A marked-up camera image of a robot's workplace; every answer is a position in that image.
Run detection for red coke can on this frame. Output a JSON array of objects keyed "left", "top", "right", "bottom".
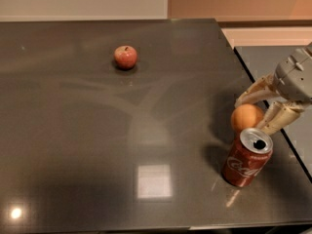
[{"left": 221, "top": 128, "right": 273, "bottom": 187}]

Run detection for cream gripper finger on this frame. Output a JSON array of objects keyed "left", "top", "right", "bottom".
[
  {"left": 234, "top": 74, "right": 279, "bottom": 107},
  {"left": 256, "top": 100, "right": 307, "bottom": 136}
]

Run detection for orange fruit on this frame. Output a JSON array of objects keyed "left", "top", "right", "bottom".
[{"left": 231, "top": 104, "right": 264, "bottom": 133}]

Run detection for red apple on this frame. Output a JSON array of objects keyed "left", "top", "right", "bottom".
[{"left": 114, "top": 46, "right": 137, "bottom": 69}]

